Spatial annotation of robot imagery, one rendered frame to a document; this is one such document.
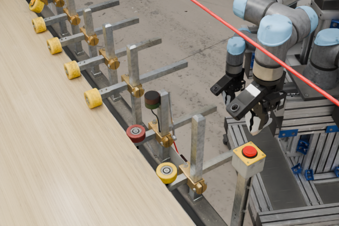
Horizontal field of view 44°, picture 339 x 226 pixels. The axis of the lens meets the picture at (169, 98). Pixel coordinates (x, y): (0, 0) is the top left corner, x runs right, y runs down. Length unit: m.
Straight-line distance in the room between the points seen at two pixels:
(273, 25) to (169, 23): 3.29
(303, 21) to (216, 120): 2.13
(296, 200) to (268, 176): 0.21
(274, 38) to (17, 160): 1.15
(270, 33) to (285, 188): 1.63
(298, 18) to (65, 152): 1.07
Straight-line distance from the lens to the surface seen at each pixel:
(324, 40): 1.77
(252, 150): 1.28
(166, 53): 3.83
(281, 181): 2.57
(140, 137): 1.77
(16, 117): 1.97
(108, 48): 2.05
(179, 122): 1.88
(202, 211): 1.78
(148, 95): 1.65
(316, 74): 1.85
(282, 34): 1.01
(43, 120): 1.92
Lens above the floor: 2.16
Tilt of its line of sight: 40 degrees down
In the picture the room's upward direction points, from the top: 1 degrees counter-clockwise
